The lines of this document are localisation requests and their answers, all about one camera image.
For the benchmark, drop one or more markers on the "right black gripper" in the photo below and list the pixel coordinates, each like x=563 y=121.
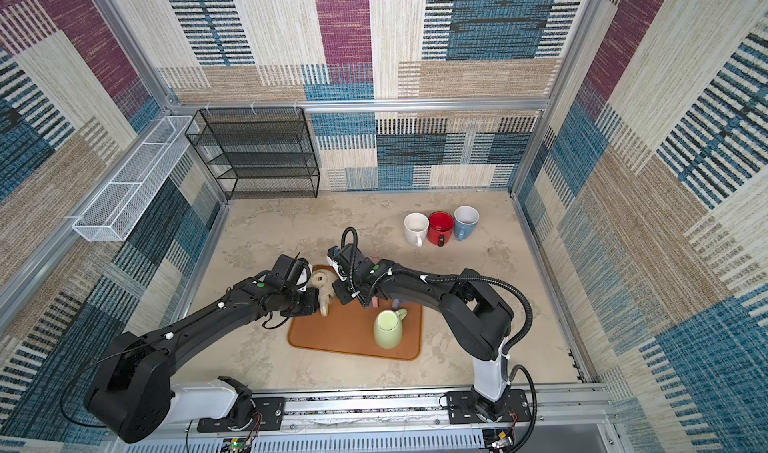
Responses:
x=346 y=297

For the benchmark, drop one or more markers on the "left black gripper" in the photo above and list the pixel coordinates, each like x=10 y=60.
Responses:
x=312 y=303

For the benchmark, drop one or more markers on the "beige speckled mug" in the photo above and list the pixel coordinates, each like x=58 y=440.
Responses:
x=323 y=280

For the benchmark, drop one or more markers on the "white mug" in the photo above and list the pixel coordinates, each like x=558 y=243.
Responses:
x=416 y=226

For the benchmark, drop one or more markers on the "red mug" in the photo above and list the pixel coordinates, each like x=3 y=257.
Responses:
x=440 y=228

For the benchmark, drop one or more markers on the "blue polka dot mug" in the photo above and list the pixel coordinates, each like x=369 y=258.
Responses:
x=465 y=222

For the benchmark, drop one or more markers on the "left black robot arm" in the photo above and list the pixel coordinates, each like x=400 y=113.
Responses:
x=132 y=392

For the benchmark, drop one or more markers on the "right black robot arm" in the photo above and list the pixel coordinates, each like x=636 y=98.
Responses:
x=477 y=316

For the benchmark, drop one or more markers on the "light green mug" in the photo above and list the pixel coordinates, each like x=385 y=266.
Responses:
x=388 y=328

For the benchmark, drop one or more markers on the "brown rectangular tray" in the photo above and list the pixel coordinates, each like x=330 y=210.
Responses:
x=349 y=329

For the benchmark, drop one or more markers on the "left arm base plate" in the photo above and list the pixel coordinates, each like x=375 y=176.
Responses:
x=267 y=414

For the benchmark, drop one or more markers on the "black wire shelf rack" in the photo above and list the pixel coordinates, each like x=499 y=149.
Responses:
x=257 y=153

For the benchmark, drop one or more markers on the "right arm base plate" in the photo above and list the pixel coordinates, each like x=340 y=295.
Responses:
x=466 y=407

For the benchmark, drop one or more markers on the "white wire mesh basket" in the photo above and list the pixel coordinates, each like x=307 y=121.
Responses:
x=119 y=206

